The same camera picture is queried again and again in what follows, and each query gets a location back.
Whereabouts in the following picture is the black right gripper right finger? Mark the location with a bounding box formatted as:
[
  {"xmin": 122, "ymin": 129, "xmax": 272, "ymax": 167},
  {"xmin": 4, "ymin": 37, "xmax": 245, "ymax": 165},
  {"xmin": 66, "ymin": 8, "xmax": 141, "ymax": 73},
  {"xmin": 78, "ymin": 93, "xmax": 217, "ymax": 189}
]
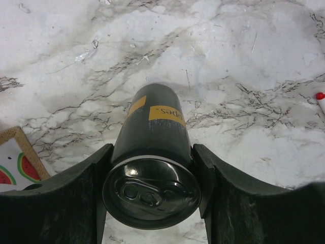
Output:
[{"xmin": 192, "ymin": 144, "xmax": 324, "ymax": 243}]

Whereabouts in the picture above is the red capped white marker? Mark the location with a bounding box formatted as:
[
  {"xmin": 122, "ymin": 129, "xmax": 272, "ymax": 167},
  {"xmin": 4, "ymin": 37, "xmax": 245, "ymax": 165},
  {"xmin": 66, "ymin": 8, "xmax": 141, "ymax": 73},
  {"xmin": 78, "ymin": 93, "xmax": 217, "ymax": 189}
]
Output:
[{"xmin": 315, "ymin": 92, "xmax": 325, "ymax": 113}]

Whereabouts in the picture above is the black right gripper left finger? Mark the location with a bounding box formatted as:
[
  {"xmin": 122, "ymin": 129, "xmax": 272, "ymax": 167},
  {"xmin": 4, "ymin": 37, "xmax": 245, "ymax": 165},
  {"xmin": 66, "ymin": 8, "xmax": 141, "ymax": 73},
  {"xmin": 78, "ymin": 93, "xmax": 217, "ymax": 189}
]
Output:
[{"xmin": 1, "ymin": 144, "xmax": 113, "ymax": 243}]

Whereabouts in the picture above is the jute watermelon canvas bag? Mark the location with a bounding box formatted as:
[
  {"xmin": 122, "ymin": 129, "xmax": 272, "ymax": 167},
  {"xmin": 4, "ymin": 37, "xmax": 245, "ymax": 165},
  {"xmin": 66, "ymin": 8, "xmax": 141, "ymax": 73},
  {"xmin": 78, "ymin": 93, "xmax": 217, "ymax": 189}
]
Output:
[{"xmin": 1, "ymin": 127, "xmax": 50, "ymax": 192}]

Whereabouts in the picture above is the black yellow beverage can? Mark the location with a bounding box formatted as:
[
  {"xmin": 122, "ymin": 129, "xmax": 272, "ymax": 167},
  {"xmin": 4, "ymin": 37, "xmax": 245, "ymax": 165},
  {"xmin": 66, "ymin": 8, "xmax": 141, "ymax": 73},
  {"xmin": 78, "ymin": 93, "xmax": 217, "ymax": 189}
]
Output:
[{"xmin": 102, "ymin": 83, "xmax": 201, "ymax": 230}]

